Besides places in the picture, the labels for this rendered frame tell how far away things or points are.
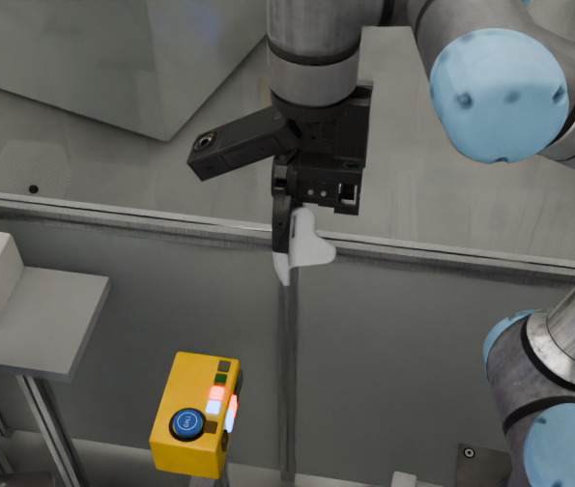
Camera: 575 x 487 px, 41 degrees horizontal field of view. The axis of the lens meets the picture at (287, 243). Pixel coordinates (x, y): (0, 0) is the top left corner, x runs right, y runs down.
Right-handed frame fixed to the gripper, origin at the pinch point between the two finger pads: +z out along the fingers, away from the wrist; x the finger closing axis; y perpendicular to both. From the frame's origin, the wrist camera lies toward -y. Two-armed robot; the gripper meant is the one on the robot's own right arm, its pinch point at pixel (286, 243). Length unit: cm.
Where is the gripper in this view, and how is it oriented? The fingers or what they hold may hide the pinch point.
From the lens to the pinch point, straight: 79.7
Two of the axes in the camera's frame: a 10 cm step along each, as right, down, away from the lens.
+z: 0.0, 6.8, 7.3
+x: 1.6, -7.2, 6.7
